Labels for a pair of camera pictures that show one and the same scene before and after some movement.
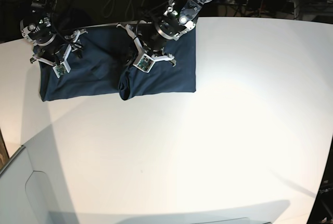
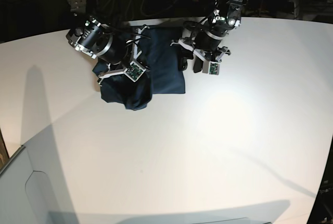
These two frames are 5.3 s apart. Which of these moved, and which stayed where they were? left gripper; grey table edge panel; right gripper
Moved: right gripper; left gripper
Stayed: grey table edge panel
